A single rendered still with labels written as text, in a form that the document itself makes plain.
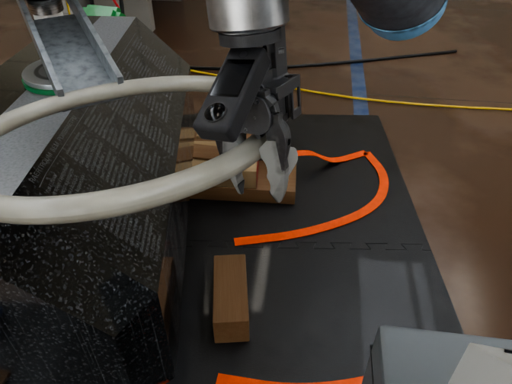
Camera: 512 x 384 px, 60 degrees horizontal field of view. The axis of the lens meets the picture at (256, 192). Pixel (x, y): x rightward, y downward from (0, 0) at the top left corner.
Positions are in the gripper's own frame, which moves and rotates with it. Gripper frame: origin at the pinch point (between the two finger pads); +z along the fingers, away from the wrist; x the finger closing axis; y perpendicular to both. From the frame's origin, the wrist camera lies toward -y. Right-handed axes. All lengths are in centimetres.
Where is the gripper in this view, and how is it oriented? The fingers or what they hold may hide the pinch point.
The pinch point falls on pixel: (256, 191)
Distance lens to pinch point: 58.3
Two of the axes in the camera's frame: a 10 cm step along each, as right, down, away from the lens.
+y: 5.2, -4.6, 7.2
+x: -8.5, -1.9, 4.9
